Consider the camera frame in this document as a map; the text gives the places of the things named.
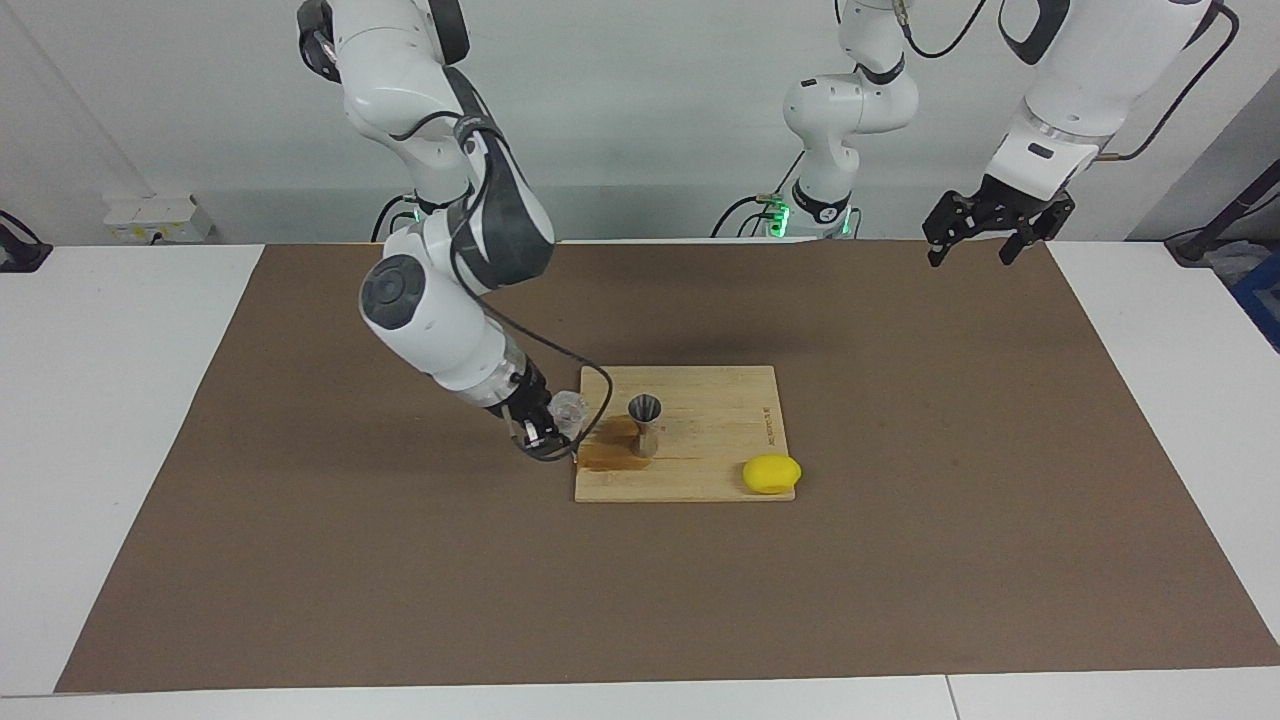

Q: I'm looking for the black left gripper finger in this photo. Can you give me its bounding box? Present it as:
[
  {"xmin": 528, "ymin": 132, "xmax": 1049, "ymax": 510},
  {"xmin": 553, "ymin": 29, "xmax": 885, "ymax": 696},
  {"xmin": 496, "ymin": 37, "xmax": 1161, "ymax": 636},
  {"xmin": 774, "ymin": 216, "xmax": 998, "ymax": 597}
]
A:
[
  {"xmin": 924, "ymin": 191, "xmax": 977, "ymax": 268},
  {"xmin": 1001, "ymin": 194, "xmax": 1077, "ymax": 266}
]

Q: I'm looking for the small clear glass cup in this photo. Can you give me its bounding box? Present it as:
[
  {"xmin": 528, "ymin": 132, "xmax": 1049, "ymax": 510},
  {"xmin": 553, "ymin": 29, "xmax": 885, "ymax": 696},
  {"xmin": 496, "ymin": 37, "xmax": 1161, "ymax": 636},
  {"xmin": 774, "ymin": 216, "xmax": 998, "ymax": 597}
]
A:
[{"xmin": 548, "ymin": 392, "xmax": 591, "ymax": 441}]

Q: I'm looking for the steel double jigger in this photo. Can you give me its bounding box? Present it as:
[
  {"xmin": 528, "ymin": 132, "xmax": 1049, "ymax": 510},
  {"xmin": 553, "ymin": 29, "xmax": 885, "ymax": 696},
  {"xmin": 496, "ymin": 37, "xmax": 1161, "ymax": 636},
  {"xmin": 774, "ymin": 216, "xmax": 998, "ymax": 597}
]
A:
[{"xmin": 628, "ymin": 394, "xmax": 663, "ymax": 459}]

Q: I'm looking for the bamboo cutting board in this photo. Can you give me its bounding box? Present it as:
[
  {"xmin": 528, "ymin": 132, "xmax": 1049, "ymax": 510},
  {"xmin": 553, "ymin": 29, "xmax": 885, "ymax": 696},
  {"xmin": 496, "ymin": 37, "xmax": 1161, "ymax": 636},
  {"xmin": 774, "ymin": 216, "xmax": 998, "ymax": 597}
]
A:
[{"xmin": 574, "ymin": 365, "xmax": 797, "ymax": 504}]

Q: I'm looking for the black stand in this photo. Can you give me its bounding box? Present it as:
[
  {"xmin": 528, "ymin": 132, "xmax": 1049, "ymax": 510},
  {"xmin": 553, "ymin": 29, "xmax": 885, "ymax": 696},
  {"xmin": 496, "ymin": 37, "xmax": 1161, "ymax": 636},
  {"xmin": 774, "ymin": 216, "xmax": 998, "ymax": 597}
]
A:
[{"xmin": 1165, "ymin": 160, "xmax": 1280, "ymax": 266}]

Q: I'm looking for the brown table mat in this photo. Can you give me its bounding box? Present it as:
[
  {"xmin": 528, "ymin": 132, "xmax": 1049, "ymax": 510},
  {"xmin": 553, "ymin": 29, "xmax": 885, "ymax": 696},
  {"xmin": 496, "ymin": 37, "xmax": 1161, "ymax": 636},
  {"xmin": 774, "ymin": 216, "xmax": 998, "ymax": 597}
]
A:
[{"xmin": 55, "ymin": 240, "xmax": 1280, "ymax": 693}]

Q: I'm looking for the yellow lemon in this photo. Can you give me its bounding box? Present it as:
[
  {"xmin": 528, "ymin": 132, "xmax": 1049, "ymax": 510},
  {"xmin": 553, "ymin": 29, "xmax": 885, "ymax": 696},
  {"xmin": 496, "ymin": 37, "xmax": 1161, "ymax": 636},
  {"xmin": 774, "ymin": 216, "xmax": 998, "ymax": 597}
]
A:
[{"xmin": 742, "ymin": 453, "xmax": 803, "ymax": 496}]

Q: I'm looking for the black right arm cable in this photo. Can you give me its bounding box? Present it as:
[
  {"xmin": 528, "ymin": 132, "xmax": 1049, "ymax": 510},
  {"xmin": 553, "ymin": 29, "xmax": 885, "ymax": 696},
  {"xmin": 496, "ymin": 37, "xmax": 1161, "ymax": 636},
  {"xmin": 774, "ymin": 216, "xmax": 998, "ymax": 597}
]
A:
[{"xmin": 390, "ymin": 108, "xmax": 615, "ymax": 463}]

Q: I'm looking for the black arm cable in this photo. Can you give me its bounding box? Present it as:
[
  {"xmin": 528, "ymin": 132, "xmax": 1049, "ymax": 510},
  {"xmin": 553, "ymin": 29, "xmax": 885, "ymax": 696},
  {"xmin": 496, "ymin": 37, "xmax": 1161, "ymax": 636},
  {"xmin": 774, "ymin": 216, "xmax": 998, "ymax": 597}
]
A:
[
  {"xmin": 885, "ymin": 0, "xmax": 1241, "ymax": 161},
  {"xmin": 390, "ymin": 108, "xmax": 615, "ymax": 463}
]

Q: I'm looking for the black base cable bundle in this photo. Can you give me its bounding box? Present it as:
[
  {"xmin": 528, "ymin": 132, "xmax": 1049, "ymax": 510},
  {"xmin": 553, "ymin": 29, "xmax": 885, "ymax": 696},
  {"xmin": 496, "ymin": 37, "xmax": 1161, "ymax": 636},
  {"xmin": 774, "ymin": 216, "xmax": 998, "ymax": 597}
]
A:
[{"xmin": 712, "ymin": 148, "xmax": 806, "ymax": 239}]

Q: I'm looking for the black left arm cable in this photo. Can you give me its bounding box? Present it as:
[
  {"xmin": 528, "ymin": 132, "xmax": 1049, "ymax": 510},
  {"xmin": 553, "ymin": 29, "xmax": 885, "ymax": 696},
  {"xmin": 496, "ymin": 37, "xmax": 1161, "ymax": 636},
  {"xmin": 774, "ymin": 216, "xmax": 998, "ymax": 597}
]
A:
[{"xmin": 885, "ymin": 0, "xmax": 1241, "ymax": 161}]

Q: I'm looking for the white wall socket strip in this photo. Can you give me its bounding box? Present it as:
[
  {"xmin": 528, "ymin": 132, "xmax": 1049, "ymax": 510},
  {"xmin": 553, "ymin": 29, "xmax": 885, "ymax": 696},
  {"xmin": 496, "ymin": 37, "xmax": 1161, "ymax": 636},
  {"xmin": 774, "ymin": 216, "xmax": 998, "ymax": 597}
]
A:
[{"xmin": 103, "ymin": 195, "xmax": 214, "ymax": 244}]

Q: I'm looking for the black clamp with cable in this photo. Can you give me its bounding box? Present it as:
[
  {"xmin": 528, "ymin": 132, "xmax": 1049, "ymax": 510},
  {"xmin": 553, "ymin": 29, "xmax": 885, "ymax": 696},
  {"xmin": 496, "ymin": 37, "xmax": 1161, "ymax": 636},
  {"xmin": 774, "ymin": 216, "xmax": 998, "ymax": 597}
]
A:
[{"xmin": 0, "ymin": 210, "xmax": 53, "ymax": 273}]

